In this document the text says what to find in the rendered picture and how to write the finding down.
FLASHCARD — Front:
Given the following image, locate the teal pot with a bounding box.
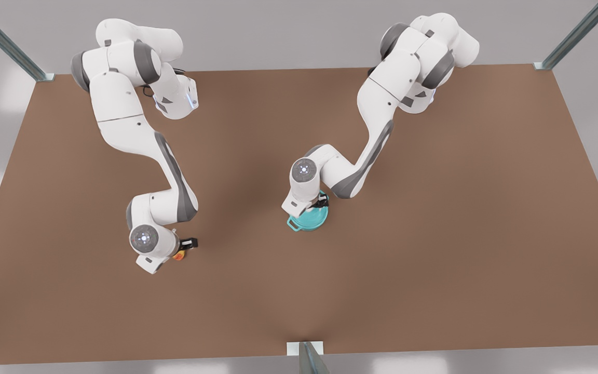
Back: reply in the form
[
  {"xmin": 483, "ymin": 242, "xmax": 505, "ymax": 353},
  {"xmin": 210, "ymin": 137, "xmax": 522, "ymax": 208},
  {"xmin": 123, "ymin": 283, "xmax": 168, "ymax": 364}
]
[{"xmin": 287, "ymin": 190, "xmax": 330, "ymax": 232}]

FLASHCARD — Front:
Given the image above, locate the silver frame post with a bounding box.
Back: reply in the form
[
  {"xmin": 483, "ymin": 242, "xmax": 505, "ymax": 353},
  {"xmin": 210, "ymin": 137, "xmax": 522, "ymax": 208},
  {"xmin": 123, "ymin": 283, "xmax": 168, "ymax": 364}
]
[
  {"xmin": 0, "ymin": 0, "xmax": 55, "ymax": 82},
  {"xmin": 534, "ymin": 0, "xmax": 598, "ymax": 70},
  {"xmin": 287, "ymin": 341, "xmax": 331, "ymax": 374}
]

